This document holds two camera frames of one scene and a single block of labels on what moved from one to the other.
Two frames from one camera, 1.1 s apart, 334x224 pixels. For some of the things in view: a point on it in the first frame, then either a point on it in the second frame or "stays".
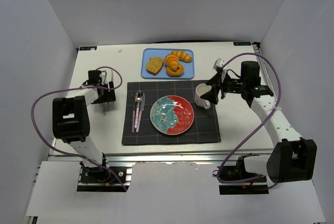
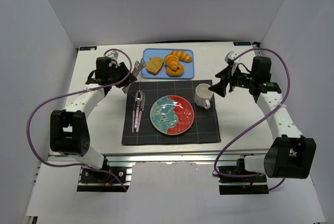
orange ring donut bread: (178, 72) stays
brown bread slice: (154, 65) stays
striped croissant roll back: (182, 55) stays
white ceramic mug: (201, 89) stays
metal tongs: (104, 75) to (137, 67)
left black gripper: (105, 97) to (124, 72)
